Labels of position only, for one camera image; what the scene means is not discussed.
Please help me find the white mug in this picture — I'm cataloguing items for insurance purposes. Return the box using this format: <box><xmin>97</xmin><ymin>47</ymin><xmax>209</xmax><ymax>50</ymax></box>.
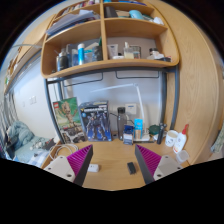
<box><xmin>164</xmin><ymin>129</ymin><xmax>179</xmax><ymax>148</ymax></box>

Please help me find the light blue packet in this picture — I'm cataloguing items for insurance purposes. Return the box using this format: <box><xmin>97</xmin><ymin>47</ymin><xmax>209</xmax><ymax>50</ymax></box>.
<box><xmin>133</xmin><ymin>118</ymin><xmax>144</xmax><ymax>140</ymax></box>

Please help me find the white box with blue label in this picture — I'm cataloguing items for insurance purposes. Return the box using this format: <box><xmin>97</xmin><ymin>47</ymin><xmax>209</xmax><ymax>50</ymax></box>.
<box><xmin>124</xmin><ymin>103</ymin><xmax>138</xmax><ymax>116</ymax></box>

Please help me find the grey metal desk frame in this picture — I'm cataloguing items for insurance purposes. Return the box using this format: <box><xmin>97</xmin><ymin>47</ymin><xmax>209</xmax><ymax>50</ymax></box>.
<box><xmin>43</xmin><ymin>64</ymin><xmax>180</xmax><ymax>144</ymax></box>

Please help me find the clear bottle with dark cap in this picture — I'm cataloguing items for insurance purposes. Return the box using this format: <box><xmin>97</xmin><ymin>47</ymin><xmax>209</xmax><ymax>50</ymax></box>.
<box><xmin>116</xmin><ymin>106</ymin><xmax>128</xmax><ymax>141</ymax></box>

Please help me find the black electric shaver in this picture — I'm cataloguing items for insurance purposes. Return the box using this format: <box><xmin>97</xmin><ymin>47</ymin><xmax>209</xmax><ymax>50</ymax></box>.
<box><xmin>156</xmin><ymin>123</ymin><xmax>168</xmax><ymax>145</ymax></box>

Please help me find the small blue and white carton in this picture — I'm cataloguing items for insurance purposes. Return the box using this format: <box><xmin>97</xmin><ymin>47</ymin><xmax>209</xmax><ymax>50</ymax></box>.
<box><xmin>122</xmin><ymin>124</ymin><xmax>135</xmax><ymax>146</ymax></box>

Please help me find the blue robot model kit box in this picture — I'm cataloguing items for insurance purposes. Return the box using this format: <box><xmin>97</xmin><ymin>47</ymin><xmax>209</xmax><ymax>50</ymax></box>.
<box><xmin>78</xmin><ymin>100</ymin><xmax>113</xmax><ymax>142</ymax></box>

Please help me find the white red-capped lotion bottle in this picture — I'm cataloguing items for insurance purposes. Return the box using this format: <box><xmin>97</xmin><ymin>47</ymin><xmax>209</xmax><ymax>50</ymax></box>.
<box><xmin>172</xmin><ymin>124</ymin><xmax>190</xmax><ymax>154</ymax></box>

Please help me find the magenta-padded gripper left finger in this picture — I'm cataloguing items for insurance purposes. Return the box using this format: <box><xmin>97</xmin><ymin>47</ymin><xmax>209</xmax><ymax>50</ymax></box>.
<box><xmin>43</xmin><ymin>143</ymin><xmax>94</xmax><ymax>187</ymax></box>

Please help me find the dark green round tin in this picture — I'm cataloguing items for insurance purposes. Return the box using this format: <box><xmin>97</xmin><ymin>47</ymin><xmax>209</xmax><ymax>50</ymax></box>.
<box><xmin>148</xmin><ymin>124</ymin><xmax>161</xmax><ymax>136</ymax></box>

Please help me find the wooden shelf unit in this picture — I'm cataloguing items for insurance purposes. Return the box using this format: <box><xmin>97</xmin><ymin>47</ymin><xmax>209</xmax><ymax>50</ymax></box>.
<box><xmin>40</xmin><ymin>0</ymin><xmax>180</xmax><ymax>80</ymax></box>

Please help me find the white power strip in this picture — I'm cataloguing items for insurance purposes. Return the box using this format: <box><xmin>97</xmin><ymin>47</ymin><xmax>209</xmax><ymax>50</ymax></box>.
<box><xmin>87</xmin><ymin>163</ymin><xmax>100</xmax><ymax>173</ymax></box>

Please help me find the green toy figure box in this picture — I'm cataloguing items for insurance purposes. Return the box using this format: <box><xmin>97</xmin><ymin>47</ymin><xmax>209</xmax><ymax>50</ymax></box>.
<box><xmin>52</xmin><ymin>96</ymin><xmax>87</xmax><ymax>145</ymax></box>

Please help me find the black charger block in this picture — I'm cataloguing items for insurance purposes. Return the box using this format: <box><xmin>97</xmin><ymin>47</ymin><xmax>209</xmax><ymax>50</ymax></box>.
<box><xmin>126</xmin><ymin>161</ymin><xmax>137</xmax><ymax>175</ymax></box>

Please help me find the small clear plastic container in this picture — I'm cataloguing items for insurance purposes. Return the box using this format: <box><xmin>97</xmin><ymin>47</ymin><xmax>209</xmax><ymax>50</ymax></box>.
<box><xmin>175</xmin><ymin>149</ymin><xmax>190</xmax><ymax>164</ymax></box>

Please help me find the white wall switch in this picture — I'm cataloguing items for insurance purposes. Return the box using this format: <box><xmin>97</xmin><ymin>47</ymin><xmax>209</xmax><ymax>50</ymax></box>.
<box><xmin>28</xmin><ymin>95</ymin><xmax>38</xmax><ymax>106</ymax></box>

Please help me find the white power strip cable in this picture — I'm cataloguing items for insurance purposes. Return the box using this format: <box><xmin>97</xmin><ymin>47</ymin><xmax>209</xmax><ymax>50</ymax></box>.
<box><xmin>48</xmin><ymin>143</ymin><xmax>79</xmax><ymax>162</ymax></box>

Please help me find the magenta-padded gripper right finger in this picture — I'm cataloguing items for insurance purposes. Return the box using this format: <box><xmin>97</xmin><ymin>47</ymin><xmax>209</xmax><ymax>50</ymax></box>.
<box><xmin>134</xmin><ymin>143</ymin><xmax>184</xmax><ymax>185</ymax></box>

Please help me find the white desk lamp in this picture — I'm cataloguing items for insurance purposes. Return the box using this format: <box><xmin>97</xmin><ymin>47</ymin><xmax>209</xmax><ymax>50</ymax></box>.
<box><xmin>89</xmin><ymin>82</ymin><xmax>151</xmax><ymax>143</ymax></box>

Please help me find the bed with plaid sheet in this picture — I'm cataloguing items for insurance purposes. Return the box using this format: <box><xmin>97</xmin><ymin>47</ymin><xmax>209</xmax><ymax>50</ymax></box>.
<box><xmin>0</xmin><ymin>133</ymin><xmax>58</xmax><ymax>168</ymax></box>

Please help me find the pale blue blanket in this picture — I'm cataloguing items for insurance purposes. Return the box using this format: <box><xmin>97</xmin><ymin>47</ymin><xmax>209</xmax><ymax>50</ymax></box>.
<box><xmin>6</xmin><ymin>120</ymin><xmax>35</xmax><ymax>151</ymax></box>

